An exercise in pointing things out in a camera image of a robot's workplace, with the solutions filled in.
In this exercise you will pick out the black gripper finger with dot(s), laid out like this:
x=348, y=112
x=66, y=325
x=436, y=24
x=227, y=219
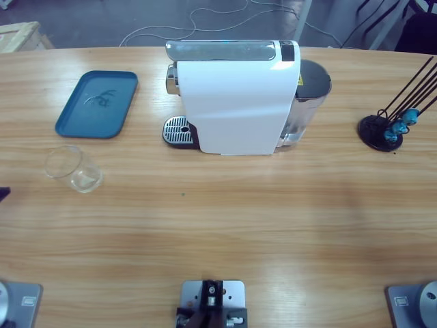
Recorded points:
x=3, y=193

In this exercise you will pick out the clear drinking glass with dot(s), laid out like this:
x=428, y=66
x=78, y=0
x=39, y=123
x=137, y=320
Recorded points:
x=82, y=181

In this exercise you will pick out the metal drip tray grille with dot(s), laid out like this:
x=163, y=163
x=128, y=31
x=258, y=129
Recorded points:
x=174, y=130

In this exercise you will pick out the blue plastic tray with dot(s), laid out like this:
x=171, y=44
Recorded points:
x=78, y=119

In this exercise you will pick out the white metal table leg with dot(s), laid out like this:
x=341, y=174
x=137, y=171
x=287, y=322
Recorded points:
x=302, y=20

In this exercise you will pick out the centre grey mount bracket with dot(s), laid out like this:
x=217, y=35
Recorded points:
x=235, y=294

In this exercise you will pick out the white metal frame bar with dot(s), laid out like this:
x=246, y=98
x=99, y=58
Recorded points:
x=385, y=27

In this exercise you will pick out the silver coffee machine lever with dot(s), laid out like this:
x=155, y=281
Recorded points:
x=218, y=50

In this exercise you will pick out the black office chair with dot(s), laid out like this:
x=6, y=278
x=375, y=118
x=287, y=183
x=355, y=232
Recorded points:
x=421, y=34

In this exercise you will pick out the clear water tank black lid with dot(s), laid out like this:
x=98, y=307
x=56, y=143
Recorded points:
x=314, y=78

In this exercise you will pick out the white capsule coffee machine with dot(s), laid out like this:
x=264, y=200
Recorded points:
x=235, y=102

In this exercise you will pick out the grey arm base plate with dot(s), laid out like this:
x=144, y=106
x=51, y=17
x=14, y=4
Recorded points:
x=403, y=304
x=27, y=300

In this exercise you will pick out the black capsule holder with rods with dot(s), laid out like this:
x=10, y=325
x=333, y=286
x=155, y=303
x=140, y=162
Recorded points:
x=370, y=131

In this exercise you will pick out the wooden crate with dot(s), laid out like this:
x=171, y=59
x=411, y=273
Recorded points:
x=20, y=37

